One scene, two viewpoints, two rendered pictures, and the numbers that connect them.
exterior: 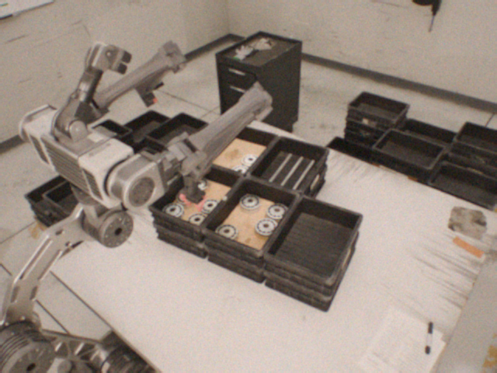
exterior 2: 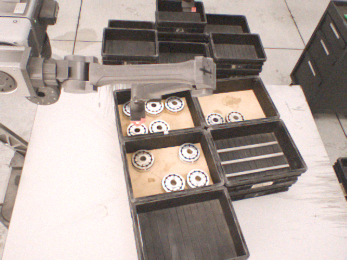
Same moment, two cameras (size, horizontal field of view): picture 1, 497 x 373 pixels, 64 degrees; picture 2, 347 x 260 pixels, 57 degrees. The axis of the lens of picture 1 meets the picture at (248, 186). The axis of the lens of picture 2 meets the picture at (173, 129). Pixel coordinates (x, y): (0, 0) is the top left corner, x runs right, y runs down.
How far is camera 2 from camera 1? 83 cm
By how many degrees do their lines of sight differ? 28
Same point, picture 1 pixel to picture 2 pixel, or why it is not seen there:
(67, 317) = not seen: hidden behind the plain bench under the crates
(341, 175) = (309, 199)
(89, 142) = (10, 9)
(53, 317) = not seen: hidden behind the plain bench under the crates
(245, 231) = (159, 170)
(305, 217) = (214, 206)
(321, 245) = (194, 241)
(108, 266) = (70, 109)
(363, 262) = not seen: outside the picture
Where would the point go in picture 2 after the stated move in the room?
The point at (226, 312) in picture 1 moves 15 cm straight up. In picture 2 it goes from (89, 213) to (84, 200)
